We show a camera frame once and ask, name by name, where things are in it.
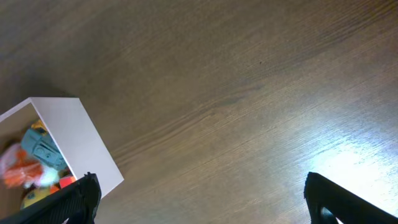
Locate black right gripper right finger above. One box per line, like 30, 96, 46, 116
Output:
304, 172, 397, 224

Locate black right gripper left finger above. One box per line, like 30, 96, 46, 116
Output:
1, 172, 101, 224

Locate yellow ball blue letters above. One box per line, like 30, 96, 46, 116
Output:
21, 185, 60, 210

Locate white duck pink hat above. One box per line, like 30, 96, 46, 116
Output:
1, 143, 59, 189

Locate grey yellow toy truck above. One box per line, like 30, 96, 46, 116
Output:
21, 119, 67, 170

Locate colourful puzzle cube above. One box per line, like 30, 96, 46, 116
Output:
59, 175, 76, 189

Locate pink open box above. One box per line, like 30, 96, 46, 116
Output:
1, 97, 124, 218

